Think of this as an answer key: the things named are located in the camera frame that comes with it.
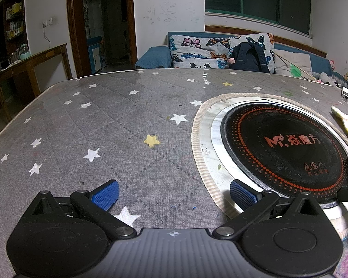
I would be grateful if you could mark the small white device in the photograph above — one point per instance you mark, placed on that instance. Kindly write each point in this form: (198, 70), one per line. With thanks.
(346, 94)

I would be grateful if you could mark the blue sofa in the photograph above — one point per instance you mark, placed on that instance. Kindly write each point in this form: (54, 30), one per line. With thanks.
(155, 56)

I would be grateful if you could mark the light green jar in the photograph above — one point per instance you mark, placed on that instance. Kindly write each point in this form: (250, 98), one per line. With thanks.
(24, 52)

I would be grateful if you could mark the pink plush toy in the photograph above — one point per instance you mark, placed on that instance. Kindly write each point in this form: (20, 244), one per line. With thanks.
(332, 64)

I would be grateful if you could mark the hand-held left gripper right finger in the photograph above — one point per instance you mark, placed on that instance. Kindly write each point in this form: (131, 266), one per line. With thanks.
(243, 194)

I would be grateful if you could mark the blue and white cabinet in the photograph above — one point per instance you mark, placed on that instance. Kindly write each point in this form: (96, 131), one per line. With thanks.
(94, 55)

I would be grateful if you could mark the round black induction cooktop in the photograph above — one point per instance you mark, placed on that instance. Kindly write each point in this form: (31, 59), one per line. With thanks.
(278, 162)

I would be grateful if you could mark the white wall socket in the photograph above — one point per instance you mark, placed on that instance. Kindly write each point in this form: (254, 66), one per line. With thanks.
(47, 23)

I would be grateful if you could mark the wooden door frame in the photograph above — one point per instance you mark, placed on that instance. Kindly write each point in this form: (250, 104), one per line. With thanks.
(74, 29)

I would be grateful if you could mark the black backpack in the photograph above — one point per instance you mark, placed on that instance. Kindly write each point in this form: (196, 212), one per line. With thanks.
(249, 58)

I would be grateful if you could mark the wooden desk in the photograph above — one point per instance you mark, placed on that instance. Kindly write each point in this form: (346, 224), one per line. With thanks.
(37, 58)

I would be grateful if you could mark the beige cushion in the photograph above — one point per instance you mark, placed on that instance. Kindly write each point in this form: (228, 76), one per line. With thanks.
(295, 59)

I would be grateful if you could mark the white cloth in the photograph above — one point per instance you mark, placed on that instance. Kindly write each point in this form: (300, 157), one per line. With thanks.
(11, 64)

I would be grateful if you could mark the grey star-print tablecloth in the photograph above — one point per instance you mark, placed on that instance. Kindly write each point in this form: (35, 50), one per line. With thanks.
(110, 127)

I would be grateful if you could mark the wooden shelf cabinet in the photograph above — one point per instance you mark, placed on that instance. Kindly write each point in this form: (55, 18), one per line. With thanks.
(14, 17)

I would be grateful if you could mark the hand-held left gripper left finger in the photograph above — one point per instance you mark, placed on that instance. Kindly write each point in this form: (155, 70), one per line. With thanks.
(106, 194)

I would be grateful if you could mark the white plush toy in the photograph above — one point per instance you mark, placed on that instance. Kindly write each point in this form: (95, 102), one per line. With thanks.
(324, 78)

